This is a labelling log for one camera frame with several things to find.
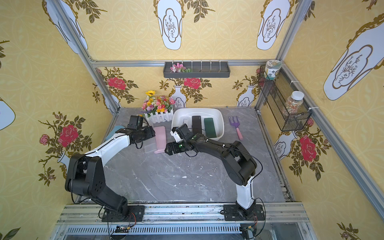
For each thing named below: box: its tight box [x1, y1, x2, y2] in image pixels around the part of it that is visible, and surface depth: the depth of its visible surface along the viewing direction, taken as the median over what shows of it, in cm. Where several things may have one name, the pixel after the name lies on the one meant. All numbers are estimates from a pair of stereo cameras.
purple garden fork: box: [228, 116, 243, 141], surface depth 112 cm
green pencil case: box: [204, 117, 217, 138], surface depth 111 cm
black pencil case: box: [191, 115, 202, 135], surface depth 113 cm
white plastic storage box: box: [171, 108, 225, 141], surface depth 114 cm
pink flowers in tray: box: [170, 62, 191, 73], surface depth 89 cm
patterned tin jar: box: [264, 59, 282, 80], surface depth 87 cm
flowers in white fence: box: [141, 90, 176, 124], surface depth 105 cm
